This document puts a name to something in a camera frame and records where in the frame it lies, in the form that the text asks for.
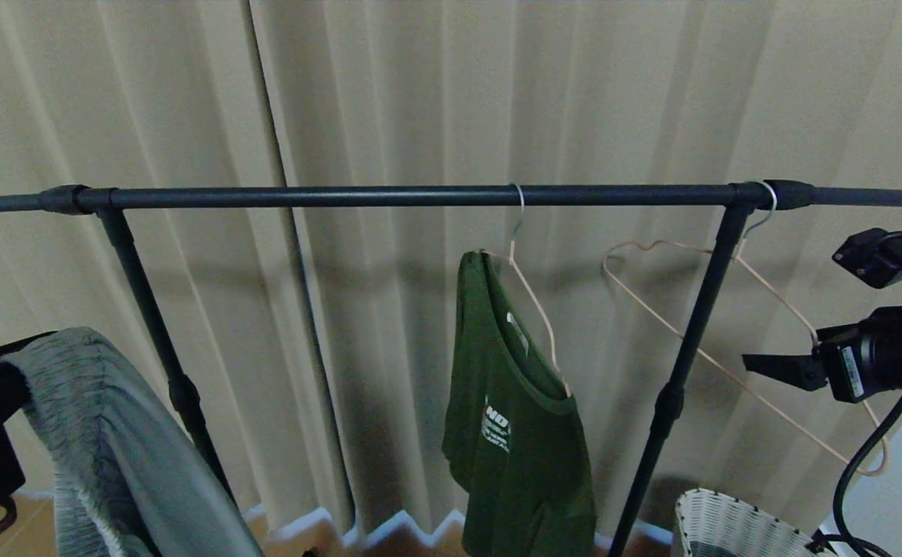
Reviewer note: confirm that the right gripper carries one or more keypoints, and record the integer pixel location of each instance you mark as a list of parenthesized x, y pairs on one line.
[(884, 356)]

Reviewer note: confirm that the pink clothes hanger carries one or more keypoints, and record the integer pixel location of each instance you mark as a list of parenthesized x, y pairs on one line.
[(776, 294), (536, 304)]

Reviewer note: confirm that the pale grey garment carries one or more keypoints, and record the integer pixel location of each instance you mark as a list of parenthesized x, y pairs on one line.
[(126, 449)]

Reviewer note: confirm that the green long-sleeved shirt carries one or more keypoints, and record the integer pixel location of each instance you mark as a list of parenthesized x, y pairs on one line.
[(513, 464)]

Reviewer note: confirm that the white laundry basket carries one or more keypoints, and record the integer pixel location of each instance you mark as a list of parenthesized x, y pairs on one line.
[(729, 526)]

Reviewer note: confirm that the black clothes rack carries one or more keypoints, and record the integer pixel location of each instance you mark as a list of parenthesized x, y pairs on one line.
[(420, 196)]

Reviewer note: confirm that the beige curtain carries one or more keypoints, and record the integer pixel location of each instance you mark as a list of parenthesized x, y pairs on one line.
[(420, 85)]

